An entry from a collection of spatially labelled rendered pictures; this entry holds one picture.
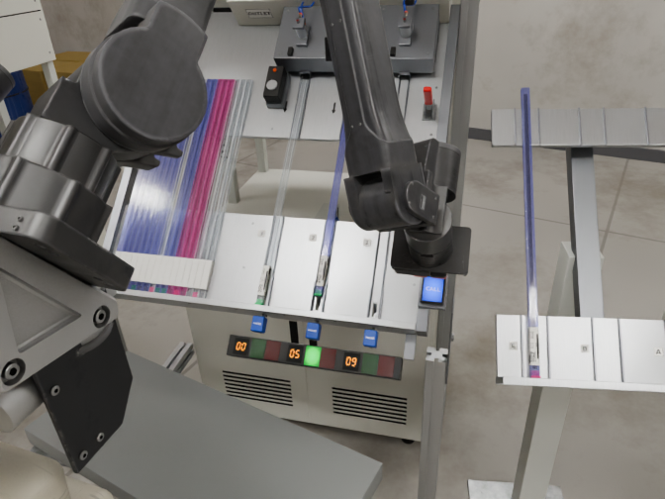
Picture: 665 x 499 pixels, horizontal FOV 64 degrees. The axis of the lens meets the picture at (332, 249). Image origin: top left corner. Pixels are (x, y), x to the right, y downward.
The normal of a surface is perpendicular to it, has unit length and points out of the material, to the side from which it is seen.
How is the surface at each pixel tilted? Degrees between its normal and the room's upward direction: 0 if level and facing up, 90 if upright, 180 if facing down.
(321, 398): 90
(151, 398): 0
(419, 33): 43
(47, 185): 59
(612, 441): 0
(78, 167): 75
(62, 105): 66
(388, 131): 53
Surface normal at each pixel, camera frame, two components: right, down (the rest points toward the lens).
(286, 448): -0.04, -0.87
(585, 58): -0.50, 0.45
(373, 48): 0.66, -0.07
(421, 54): -0.20, -0.29
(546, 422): -0.11, 0.50
